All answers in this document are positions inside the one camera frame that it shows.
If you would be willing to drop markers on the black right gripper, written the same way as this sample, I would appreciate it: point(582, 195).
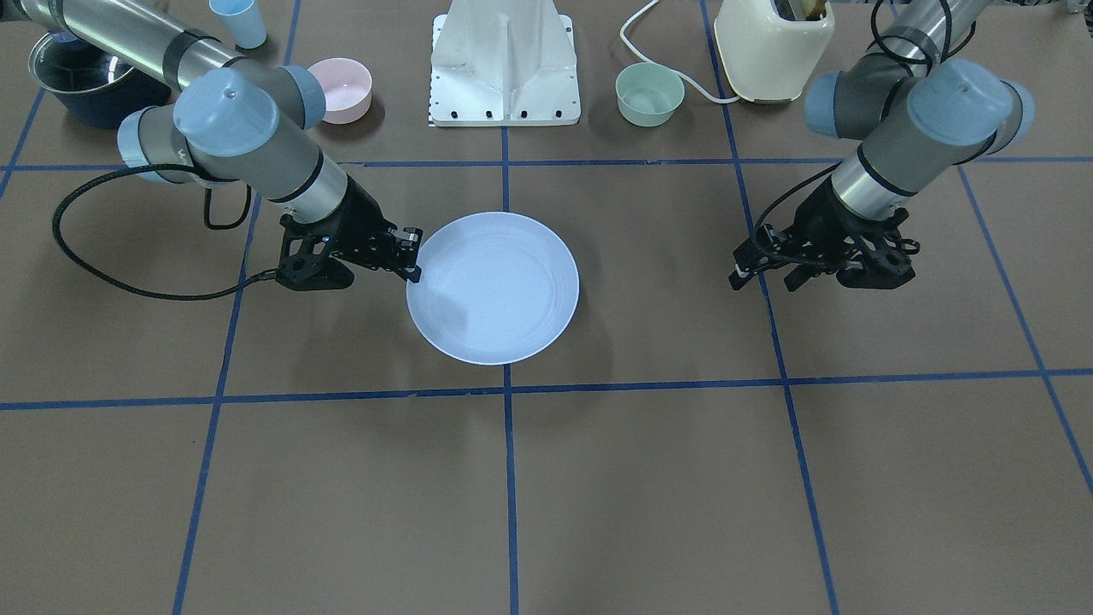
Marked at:
point(362, 213)

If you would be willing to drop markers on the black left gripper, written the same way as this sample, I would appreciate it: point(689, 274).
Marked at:
point(825, 215)

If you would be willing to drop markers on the blue plate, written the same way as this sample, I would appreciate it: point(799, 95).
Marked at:
point(495, 288)

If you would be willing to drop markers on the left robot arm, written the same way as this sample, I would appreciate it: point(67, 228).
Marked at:
point(915, 109)

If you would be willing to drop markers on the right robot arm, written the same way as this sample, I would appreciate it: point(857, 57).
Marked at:
point(234, 119)

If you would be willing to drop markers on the pink bowl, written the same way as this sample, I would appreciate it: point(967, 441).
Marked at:
point(347, 89)

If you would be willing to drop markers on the green bowl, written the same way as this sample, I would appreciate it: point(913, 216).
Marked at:
point(648, 94)

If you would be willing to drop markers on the white toaster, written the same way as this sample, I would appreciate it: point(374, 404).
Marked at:
point(766, 59)

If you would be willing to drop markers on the bread slice in toaster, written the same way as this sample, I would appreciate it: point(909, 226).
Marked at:
point(801, 10)

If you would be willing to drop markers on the light blue cup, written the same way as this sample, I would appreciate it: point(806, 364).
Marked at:
point(243, 21)

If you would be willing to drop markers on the dark blue pot with lid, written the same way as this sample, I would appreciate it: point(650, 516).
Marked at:
point(97, 88)

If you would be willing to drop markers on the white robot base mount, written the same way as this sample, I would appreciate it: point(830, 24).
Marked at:
point(503, 64)

